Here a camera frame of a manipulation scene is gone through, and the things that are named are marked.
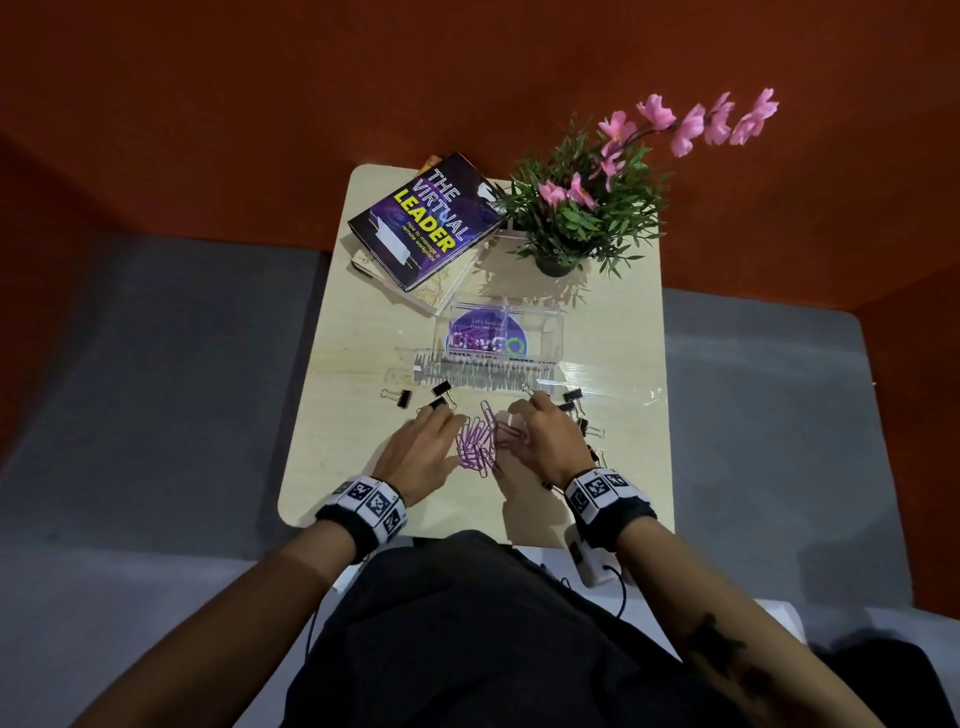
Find person's right hand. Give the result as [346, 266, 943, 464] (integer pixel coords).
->
[495, 395, 599, 492]

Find person's left hand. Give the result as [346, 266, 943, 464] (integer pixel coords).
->
[372, 405, 471, 507]

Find person's right forearm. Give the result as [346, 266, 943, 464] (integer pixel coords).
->
[616, 516, 890, 728]

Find person's left forearm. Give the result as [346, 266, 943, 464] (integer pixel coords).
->
[71, 519, 360, 728]

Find pile of purple paper clips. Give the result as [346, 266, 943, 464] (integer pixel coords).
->
[456, 400, 505, 479]

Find left wristband with marker tags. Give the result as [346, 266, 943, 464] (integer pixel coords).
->
[314, 474, 409, 564]

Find wristband with marker tags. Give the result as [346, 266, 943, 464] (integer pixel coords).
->
[314, 474, 409, 564]
[563, 466, 659, 554]

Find clear plastic box purple label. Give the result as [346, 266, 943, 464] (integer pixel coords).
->
[412, 298, 577, 390]

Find right wristband with marker tags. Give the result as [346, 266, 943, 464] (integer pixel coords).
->
[563, 466, 659, 554]

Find beige book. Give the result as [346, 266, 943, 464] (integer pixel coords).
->
[349, 153, 489, 318]

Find person's black clothing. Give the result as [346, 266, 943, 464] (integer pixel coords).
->
[281, 529, 960, 728]

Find dark purple book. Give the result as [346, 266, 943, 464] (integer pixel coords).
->
[347, 152, 502, 294]

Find artificial plant with pink flowers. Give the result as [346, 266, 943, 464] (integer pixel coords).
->
[489, 87, 781, 280]

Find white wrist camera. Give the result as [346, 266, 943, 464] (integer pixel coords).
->
[564, 525, 624, 589]

